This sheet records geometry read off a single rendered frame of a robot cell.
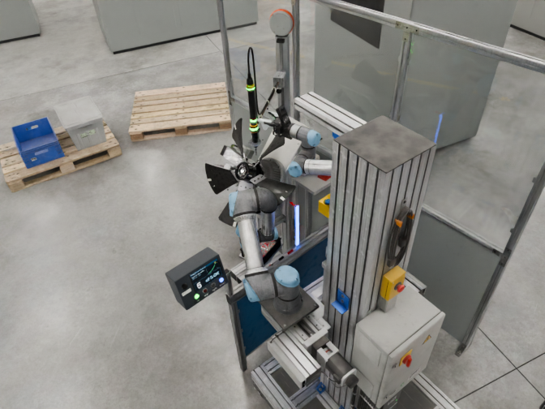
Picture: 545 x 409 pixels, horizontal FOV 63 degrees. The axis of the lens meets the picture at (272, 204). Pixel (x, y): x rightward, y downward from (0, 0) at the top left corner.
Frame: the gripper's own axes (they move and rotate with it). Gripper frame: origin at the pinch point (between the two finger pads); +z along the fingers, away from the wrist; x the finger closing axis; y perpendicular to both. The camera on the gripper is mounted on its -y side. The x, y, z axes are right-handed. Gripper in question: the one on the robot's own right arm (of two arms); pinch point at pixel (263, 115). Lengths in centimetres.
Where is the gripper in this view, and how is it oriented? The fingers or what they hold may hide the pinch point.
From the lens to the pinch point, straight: 243.7
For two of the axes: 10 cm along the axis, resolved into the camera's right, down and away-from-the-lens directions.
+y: 0.5, 7.4, 6.7
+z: -7.7, -4.0, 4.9
